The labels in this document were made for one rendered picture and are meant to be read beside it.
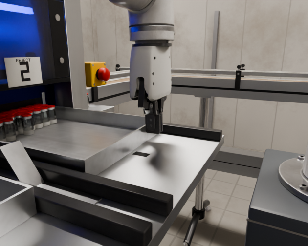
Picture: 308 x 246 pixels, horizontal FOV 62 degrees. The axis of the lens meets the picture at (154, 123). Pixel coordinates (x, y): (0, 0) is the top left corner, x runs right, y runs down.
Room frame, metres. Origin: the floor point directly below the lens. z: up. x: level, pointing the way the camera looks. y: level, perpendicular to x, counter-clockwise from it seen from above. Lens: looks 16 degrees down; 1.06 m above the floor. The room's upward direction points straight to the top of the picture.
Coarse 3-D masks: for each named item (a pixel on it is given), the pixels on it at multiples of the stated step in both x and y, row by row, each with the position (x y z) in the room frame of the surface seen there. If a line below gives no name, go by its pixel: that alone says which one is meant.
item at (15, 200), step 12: (0, 180) 0.28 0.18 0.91; (12, 180) 0.27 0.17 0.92; (0, 192) 0.28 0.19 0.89; (12, 192) 0.27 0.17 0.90; (24, 192) 0.25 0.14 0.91; (0, 204) 0.22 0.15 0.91; (12, 204) 0.23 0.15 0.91; (24, 204) 0.25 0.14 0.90; (0, 216) 0.22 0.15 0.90; (12, 216) 0.23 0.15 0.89; (24, 216) 0.24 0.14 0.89; (0, 228) 0.22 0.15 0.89; (12, 228) 0.23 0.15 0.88
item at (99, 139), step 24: (72, 120) 0.67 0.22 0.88; (96, 120) 0.64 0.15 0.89; (120, 120) 0.61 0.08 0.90; (144, 120) 0.58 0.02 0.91; (0, 144) 0.40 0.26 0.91; (24, 144) 0.48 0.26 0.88; (48, 144) 0.48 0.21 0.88; (72, 144) 0.48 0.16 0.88; (96, 144) 0.48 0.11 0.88; (120, 144) 0.41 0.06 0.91; (72, 168) 0.34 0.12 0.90; (96, 168) 0.35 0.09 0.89
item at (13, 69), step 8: (8, 64) 0.53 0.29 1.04; (16, 64) 0.54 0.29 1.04; (32, 64) 0.58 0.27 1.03; (40, 64) 0.60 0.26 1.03; (8, 72) 0.53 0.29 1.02; (16, 72) 0.54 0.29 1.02; (32, 72) 0.58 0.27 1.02; (40, 72) 0.60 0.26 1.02; (8, 80) 0.52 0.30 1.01; (16, 80) 0.54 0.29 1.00; (32, 80) 0.57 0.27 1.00; (40, 80) 0.59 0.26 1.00
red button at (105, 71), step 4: (100, 68) 0.77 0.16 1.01; (104, 68) 0.77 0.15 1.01; (100, 72) 0.76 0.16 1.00; (104, 72) 0.76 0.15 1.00; (108, 72) 0.77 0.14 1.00; (100, 76) 0.76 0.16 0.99; (104, 76) 0.76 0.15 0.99; (108, 76) 0.77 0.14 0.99; (100, 80) 0.77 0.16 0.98; (104, 80) 0.76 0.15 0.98
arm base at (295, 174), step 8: (288, 160) 0.43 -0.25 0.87; (296, 160) 0.43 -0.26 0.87; (304, 160) 0.38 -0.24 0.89; (280, 168) 0.40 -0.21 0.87; (288, 168) 0.40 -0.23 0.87; (296, 168) 0.40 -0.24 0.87; (304, 168) 0.37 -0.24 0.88; (280, 176) 0.37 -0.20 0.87; (288, 176) 0.37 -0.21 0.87; (296, 176) 0.37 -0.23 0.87; (304, 176) 0.36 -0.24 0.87; (288, 184) 0.34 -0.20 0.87; (296, 184) 0.34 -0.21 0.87; (304, 184) 0.33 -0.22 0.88; (296, 192) 0.33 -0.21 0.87; (304, 192) 0.32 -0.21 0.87; (304, 200) 0.31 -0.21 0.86
